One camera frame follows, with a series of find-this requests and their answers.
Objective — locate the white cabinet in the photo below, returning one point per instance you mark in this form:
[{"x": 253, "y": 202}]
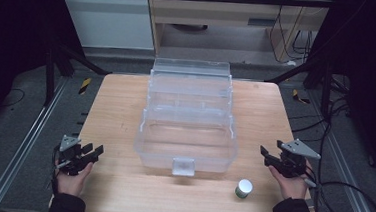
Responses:
[{"x": 108, "y": 23}]

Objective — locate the person's left hand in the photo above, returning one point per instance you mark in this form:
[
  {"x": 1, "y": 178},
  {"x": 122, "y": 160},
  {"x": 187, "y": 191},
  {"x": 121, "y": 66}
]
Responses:
[{"x": 70, "y": 181}]

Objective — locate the light wooden desk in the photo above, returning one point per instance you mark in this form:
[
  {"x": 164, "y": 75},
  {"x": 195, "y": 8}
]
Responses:
[{"x": 215, "y": 16}]

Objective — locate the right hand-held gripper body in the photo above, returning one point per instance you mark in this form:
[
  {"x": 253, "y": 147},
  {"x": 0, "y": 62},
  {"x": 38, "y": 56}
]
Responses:
[{"x": 293, "y": 163}]

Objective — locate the aluminium floor rail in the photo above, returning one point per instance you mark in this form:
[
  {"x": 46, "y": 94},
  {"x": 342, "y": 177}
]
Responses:
[
  {"x": 22, "y": 148},
  {"x": 348, "y": 177}
]

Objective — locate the dark curtain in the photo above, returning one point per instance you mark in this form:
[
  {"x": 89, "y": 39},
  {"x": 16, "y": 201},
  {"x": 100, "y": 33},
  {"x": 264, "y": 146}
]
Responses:
[
  {"x": 10, "y": 40},
  {"x": 369, "y": 65}
]

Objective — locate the clear plastic tiered storage box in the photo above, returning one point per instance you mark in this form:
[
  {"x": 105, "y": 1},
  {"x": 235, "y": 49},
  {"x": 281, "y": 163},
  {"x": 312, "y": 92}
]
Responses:
[{"x": 187, "y": 129}]

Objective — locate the person's right hand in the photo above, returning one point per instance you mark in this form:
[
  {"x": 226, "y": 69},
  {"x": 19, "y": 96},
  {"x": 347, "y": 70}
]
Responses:
[{"x": 291, "y": 188}]

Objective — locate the black metal stand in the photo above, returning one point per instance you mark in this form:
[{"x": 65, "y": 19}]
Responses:
[
  {"x": 49, "y": 76},
  {"x": 326, "y": 92}
]

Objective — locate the yellow black striped tape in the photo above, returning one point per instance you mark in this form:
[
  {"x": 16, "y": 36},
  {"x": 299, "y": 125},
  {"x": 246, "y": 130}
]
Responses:
[
  {"x": 299, "y": 97},
  {"x": 84, "y": 86}
]

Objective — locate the small green jar white lid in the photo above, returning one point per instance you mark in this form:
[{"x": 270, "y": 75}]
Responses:
[{"x": 243, "y": 188}]

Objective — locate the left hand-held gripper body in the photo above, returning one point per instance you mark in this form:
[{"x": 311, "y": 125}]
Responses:
[{"x": 71, "y": 158}]

